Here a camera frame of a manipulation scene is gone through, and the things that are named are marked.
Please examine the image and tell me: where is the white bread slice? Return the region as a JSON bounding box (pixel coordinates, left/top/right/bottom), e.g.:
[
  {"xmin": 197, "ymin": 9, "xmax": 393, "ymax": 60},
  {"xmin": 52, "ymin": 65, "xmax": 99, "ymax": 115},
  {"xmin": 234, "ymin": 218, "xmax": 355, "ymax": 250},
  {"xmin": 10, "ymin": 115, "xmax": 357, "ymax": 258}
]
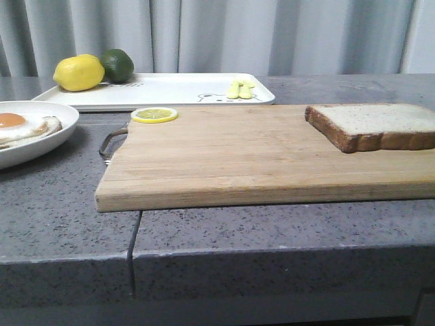
[{"xmin": 304, "ymin": 103, "xmax": 434, "ymax": 153}]

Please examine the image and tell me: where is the white round plate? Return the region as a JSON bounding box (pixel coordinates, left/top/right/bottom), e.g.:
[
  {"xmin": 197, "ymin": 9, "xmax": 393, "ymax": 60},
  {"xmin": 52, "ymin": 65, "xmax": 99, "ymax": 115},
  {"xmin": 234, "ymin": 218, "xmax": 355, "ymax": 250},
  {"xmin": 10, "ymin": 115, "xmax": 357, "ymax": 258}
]
[{"xmin": 1, "ymin": 101, "xmax": 79, "ymax": 169}]

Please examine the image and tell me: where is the white rectangular tray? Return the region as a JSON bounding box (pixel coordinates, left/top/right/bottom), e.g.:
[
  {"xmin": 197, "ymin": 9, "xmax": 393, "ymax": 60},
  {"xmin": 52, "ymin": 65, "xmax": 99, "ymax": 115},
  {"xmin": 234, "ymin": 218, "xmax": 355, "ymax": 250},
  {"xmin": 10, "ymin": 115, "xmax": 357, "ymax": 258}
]
[{"xmin": 34, "ymin": 73, "xmax": 275, "ymax": 112}]

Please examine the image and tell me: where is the bottom bread slice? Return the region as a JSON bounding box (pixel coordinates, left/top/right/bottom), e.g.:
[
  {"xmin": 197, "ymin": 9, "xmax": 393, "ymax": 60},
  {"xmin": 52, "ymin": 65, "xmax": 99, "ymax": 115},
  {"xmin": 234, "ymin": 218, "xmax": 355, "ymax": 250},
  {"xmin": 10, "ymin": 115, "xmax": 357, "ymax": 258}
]
[{"xmin": 1, "ymin": 116, "xmax": 63, "ymax": 150}]

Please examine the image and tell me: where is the wooden cutting board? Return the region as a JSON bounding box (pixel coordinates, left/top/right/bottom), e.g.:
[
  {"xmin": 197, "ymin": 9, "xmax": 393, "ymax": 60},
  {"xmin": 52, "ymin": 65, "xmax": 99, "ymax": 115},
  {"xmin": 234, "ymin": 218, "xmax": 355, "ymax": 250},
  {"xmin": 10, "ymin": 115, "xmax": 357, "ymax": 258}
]
[{"xmin": 95, "ymin": 105, "xmax": 434, "ymax": 212}]

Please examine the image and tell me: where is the yellow plastic fork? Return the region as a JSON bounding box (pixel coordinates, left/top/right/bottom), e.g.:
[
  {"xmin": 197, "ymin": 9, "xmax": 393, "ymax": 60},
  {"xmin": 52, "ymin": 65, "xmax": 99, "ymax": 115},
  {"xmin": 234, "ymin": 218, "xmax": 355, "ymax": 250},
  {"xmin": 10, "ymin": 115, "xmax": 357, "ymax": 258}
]
[{"xmin": 226, "ymin": 79, "xmax": 243, "ymax": 99}]

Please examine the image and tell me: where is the yellow plastic spoon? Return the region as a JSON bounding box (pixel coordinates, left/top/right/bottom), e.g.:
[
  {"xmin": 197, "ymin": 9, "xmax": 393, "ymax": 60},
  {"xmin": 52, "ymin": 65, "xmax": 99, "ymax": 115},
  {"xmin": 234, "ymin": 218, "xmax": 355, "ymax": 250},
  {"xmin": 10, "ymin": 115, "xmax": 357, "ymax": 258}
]
[{"xmin": 239, "ymin": 81, "xmax": 256, "ymax": 99}]

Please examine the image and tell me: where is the lemon slice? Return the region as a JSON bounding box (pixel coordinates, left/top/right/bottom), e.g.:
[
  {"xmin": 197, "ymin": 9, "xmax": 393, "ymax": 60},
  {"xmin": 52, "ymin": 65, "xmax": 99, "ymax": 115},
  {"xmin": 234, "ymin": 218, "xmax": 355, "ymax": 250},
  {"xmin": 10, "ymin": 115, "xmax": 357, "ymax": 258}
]
[{"xmin": 130, "ymin": 107, "xmax": 179, "ymax": 124}]

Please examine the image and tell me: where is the grey curtain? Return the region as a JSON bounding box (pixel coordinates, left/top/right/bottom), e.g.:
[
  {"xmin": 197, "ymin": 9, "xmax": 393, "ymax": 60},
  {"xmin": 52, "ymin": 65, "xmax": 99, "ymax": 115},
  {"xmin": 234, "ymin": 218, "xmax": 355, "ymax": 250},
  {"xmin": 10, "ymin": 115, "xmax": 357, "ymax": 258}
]
[{"xmin": 1, "ymin": 1, "xmax": 434, "ymax": 77}]

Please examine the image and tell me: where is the green lime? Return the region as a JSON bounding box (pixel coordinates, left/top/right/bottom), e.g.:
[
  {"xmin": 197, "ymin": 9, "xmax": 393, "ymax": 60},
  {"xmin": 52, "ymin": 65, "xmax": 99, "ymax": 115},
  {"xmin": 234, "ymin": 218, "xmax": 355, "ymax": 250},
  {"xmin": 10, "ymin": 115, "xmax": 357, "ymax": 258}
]
[{"xmin": 99, "ymin": 49, "xmax": 135, "ymax": 84}]

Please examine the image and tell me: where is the yellow lemon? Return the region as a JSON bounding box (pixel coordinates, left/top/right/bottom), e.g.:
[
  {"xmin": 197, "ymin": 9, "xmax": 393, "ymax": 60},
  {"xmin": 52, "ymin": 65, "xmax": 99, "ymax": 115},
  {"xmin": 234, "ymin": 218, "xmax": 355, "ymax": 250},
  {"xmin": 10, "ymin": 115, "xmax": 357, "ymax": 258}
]
[{"xmin": 53, "ymin": 54, "xmax": 105, "ymax": 92}]

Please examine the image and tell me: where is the fried egg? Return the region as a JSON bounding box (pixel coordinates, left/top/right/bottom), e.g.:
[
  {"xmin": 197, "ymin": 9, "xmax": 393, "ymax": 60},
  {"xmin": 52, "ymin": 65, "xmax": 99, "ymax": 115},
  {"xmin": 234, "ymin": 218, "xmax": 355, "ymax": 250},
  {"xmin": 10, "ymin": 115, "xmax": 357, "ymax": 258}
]
[{"xmin": 1, "ymin": 113, "xmax": 48, "ymax": 143}]

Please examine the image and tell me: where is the metal board handle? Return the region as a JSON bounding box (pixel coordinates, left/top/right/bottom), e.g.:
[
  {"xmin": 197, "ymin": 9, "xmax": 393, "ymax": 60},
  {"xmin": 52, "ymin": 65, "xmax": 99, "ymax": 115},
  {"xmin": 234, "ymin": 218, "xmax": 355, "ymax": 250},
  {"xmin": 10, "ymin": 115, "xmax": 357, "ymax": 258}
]
[{"xmin": 99, "ymin": 123, "xmax": 128, "ymax": 166}]

